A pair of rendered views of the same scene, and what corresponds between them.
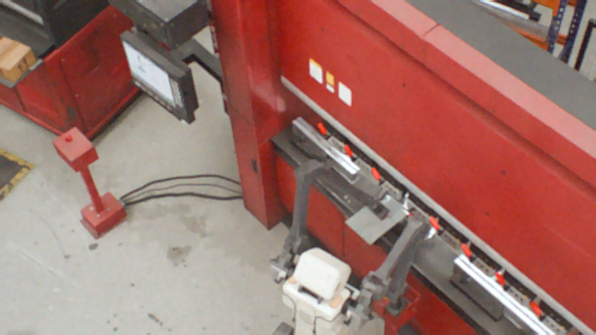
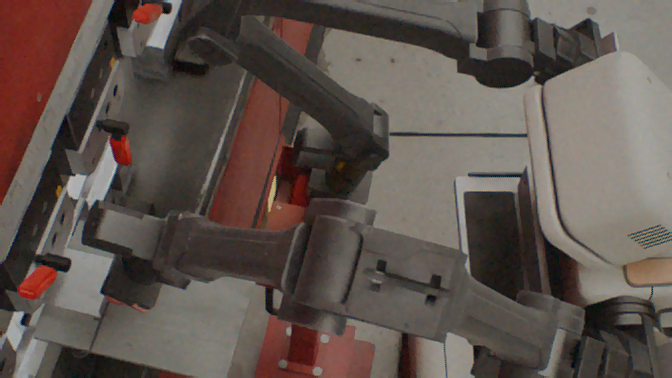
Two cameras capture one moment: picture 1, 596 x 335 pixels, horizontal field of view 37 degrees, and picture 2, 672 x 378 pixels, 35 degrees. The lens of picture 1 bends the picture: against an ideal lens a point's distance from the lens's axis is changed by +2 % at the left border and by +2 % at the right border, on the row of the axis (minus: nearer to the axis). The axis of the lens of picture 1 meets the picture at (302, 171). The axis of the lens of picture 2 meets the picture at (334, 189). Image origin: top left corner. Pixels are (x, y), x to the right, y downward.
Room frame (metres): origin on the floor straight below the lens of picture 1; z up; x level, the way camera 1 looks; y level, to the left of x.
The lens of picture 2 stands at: (2.67, 0.20, 2.33)
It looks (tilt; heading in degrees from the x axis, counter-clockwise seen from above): 61 degrees down; 226
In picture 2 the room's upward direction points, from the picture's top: 6 degrees clockwise
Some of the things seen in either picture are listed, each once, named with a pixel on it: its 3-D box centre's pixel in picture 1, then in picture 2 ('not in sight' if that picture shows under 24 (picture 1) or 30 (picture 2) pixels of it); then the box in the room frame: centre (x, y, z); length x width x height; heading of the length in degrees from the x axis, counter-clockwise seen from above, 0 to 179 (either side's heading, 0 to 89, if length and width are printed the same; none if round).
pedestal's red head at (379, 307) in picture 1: (393, 299); (314, 220); (2.12, -0.42, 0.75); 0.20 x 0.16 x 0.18; 40
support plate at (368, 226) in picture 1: (376, 218); (149, 300); (2.46, -0.36, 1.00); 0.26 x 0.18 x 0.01; 128
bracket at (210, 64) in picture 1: (199, 71); not in sight; (3.40, 0.54, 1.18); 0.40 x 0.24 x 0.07; 38
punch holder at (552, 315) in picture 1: (557, 313); not in sight; (1.78, -1.08, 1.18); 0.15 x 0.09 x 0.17; 38
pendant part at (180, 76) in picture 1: (163, 74); not in sight; (3.16, 0.68, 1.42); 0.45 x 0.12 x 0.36; 43
